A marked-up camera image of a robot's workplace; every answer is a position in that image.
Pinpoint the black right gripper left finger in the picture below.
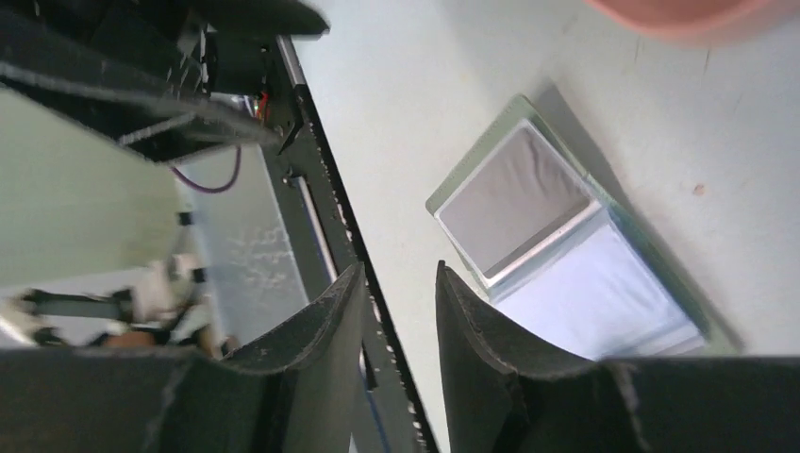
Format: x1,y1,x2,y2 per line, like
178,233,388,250
1,263,366,452

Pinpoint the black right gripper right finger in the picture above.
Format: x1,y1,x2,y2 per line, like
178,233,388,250
436,263,799,452

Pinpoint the black credit card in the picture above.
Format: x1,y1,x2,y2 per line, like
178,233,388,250
433,120,600,287

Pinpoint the pink oval tray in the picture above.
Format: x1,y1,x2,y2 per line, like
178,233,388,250
588,0,799,46

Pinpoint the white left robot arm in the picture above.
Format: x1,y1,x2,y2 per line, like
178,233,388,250
1,1,329,164

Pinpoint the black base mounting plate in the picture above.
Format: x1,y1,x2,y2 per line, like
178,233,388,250
264,37,439,452

